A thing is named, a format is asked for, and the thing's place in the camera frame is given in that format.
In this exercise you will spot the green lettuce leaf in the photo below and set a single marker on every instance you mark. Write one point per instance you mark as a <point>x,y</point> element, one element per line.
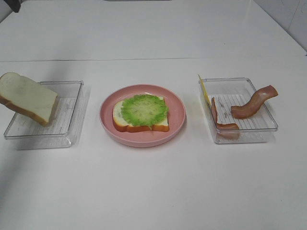
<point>144,110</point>

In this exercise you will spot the white bread slice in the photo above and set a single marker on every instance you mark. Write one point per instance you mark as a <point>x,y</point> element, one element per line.
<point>27,97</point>
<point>122,126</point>

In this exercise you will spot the yellow cheese slice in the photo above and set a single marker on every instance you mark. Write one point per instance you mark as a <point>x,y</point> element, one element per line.
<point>205,95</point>

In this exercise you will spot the curled bacon strip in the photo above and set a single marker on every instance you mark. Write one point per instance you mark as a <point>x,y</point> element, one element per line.
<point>230,131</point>

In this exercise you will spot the wavy bacon strip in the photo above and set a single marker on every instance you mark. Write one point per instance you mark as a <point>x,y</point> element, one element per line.
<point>255,103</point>

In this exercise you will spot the pink round plate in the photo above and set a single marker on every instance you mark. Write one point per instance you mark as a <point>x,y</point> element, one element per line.
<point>176,116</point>

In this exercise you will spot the clear right plastic tray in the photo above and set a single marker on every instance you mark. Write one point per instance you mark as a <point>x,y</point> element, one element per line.
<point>231,92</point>

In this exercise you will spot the clear plastic tray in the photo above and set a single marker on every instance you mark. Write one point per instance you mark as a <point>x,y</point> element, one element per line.
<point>231,92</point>
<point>65,125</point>

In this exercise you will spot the clear left plastic tray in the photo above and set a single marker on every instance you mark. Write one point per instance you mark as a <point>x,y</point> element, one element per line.
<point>65,125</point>

